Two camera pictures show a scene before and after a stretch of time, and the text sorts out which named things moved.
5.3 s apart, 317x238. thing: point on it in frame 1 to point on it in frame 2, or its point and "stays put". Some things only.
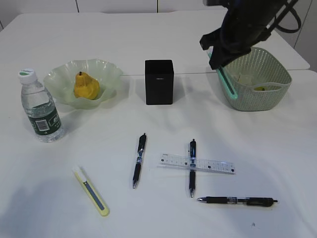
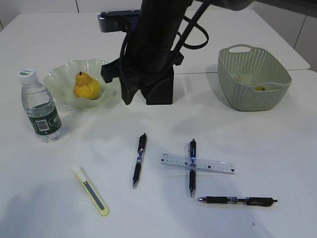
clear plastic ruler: [196, 163] stays put
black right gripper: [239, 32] to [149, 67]
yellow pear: [86, 87] stays put
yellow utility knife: [81, 174] stays put
